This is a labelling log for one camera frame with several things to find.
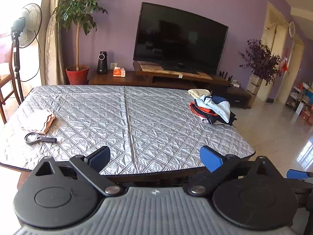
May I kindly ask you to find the black magnifying glass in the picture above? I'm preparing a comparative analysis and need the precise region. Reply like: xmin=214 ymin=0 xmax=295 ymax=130
xmin=24 ymin=132 xmax=57 ymax=145

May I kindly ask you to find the pink garment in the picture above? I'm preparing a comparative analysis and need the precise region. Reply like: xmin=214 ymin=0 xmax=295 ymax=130
xmin=21 ymin=109 xmax=57 ymax=135

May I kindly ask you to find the red hanging decoration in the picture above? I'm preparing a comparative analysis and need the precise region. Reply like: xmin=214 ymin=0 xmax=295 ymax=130
xmin=280 ymin=51 xmax=289 ymax=72

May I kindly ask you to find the silver quilted table cover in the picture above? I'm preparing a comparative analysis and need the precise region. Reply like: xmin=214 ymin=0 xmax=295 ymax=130
xmin=0 ymin=85 xmax=256 ymax=175

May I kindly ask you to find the brown wooden chair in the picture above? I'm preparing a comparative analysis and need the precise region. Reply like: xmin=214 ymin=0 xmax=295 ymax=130
xmin=0 ymin=42 xmax=22 ymax=124

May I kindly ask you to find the purple dried flower bunch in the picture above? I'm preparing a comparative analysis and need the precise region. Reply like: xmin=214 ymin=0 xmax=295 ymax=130
xmin=238 ymin=39 xmax=283 ymax=86

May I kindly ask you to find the black flat screen television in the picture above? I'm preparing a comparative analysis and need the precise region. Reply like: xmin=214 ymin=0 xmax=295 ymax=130
xmin=133 ymin=2 xmax=229 ymax=75

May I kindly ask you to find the black standing fan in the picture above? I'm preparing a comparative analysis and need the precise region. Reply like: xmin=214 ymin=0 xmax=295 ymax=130
xmin=10 ymin=3 xmax=42 ymax=103

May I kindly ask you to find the pale patterned vase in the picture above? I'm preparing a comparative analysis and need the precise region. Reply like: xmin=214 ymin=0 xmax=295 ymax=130
xmin=247 ymin=75 xmax=263 ymax=95

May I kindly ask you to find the cream cloth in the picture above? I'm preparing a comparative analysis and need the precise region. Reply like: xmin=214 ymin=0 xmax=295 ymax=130
xmin=188 ymin=89 xmax=211 ymax=99

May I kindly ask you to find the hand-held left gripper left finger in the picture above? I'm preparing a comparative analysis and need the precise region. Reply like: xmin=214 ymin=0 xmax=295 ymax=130
xmin=34 ymin=146 xmax=123 ymax=197

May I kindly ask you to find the wooden television riser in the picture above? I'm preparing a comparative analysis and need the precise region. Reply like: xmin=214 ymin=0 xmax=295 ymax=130
xmin=133 ymin=61 xmax=213 ymax=80

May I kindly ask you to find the cluttered storage rack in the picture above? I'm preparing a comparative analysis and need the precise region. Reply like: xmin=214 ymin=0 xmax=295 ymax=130
xmin=285 ymin=81 xmax=313 ymax=123

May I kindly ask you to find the orange garment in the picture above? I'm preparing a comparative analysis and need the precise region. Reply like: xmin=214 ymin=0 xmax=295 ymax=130
xmin=189 ymin=102 xmax=218 ymax=117

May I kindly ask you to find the black tower speaker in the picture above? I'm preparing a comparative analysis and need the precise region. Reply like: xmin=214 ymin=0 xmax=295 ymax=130
xmin=96 ymin=51 xmax=108 ymax=74

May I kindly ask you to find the dark navy garment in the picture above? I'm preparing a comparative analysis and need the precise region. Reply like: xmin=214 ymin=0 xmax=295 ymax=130
xmin=196 ymin=110 xmax=237 ymax=126

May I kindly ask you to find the dark wooden television stand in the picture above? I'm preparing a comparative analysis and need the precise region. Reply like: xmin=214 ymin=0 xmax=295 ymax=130
xmin=88 ymin=70 xmax=252 ymax=109

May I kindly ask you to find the green indoor tree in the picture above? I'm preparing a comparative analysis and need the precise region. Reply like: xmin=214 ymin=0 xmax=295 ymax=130
xmin=52 ymin=0 xmax=115 ymax=71

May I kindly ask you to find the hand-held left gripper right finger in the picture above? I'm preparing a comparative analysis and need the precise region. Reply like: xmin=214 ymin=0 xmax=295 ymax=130
xmin=184 ymin=146 xmax=280 ymax=197

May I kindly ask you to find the red plant pot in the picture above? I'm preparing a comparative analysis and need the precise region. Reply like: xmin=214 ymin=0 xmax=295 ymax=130
xmin=66 ymin=65 xmax=90 ymax=85

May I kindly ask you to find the pile of mixed clothes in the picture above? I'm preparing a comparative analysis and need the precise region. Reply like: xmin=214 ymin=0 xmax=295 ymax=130
xmin=194 ymin=95 xmax=231 ymax=125

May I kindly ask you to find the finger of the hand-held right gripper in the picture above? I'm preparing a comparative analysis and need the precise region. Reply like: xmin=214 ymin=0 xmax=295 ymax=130
xmin=286 ymin=169 xmax=311 ymax=184

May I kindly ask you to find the dark wooden table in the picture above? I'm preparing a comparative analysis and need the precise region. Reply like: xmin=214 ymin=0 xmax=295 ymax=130
xmin=17 ymin=152 xmax=257 ymax=189

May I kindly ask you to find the beige patterned curtain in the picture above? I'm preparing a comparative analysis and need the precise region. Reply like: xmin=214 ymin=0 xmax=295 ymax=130
xmin=40 ymin=0 xmax=66 ymax=86

